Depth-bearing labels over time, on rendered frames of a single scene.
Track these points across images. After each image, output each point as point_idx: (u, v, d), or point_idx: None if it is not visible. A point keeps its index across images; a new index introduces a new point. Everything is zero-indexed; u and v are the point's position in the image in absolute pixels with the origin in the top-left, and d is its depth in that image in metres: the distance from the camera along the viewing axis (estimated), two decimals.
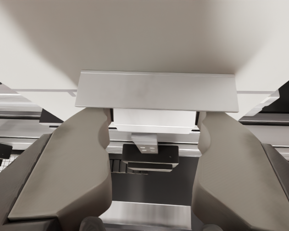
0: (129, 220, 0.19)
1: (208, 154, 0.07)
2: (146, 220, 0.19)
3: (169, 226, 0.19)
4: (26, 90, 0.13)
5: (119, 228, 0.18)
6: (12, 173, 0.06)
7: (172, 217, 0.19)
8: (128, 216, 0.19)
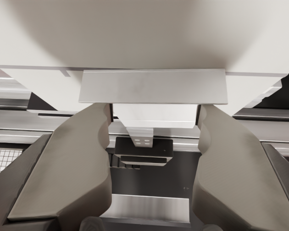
0: (124, 214, 0.18)
1: (208, 154, 0.07)
2: (142, 213, 0.18)
3: (167, 219, 0.18)
4: (12, 66, 0.12)
5: (113, 222, 0.17)
6: (11, 174, 0.06)
7: (170, 210, 0.18)
8: (123, 209, 0.18)
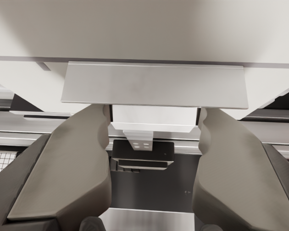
0: None
1: (208, 154, 0.07)
2: None
3: None
4: None
5: None
6: (11, 174, 0.06)
7: (172, 227, 0.15)
8: (118, 226, 0.16)
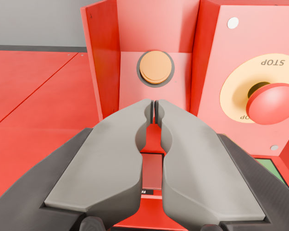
0: None
1: (171, 153, 0.07)
2: None
3: None
4: None
5: None
6: (54, 161, 0.07)
7: None
8: None
